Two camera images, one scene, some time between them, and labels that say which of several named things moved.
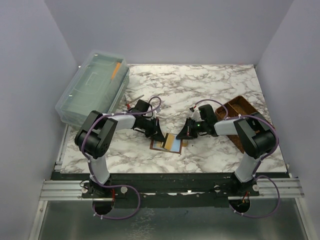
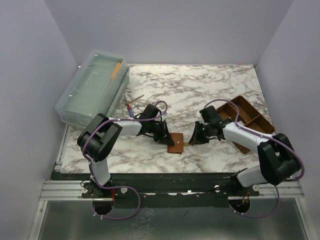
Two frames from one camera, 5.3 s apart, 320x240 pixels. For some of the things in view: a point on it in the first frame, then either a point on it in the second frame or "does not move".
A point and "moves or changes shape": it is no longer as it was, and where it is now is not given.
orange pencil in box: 115,70 does not move
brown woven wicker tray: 237,107 does not move
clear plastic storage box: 98,85 does not move
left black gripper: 156,128 -> 164,137
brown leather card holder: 171,144 moves or changes shape
